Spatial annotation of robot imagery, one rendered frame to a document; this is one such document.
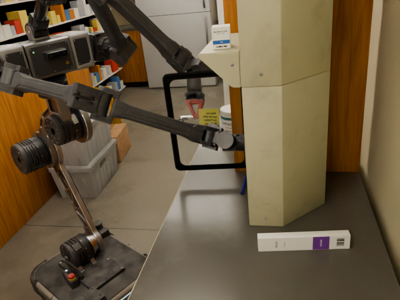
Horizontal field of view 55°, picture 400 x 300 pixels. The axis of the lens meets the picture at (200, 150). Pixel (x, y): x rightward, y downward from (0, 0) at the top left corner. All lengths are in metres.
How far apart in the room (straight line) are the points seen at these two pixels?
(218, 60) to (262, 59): 0.12
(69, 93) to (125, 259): 1.36
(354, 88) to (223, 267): 0.79
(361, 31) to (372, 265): 0.75
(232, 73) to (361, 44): 0.54
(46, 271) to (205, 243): 1.41
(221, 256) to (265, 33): 0.65
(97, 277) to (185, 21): 4.57
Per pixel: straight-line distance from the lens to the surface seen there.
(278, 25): 1.05
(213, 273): 1.15
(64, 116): 1.79
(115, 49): 1.69
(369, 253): 1.24
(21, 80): 1.42
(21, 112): 3.42
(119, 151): 4.02
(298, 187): 1.28
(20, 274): 2.96
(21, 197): 3.42
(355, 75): 1.49
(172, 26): 6.20
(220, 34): 1.12
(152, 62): 6.41
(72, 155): 3.37
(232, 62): 1.08
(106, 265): 2.34
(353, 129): 1.56
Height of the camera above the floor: 1.72
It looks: 25 degrees down
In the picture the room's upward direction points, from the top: 6 degrees counter-clockwise
